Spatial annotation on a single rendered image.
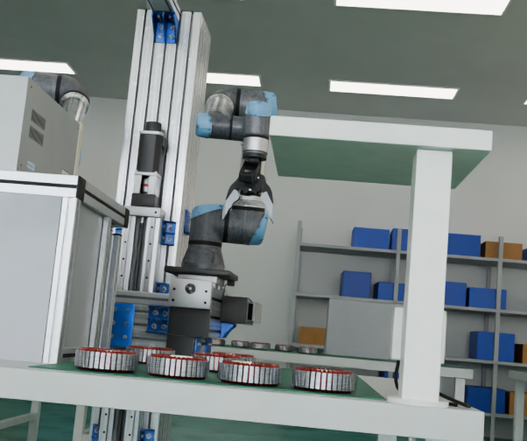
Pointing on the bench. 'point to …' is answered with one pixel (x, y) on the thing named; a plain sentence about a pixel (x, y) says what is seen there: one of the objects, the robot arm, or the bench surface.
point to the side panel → (76, 282)
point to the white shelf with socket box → (327, 152)
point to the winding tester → (20, 127)
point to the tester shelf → (15, 183)
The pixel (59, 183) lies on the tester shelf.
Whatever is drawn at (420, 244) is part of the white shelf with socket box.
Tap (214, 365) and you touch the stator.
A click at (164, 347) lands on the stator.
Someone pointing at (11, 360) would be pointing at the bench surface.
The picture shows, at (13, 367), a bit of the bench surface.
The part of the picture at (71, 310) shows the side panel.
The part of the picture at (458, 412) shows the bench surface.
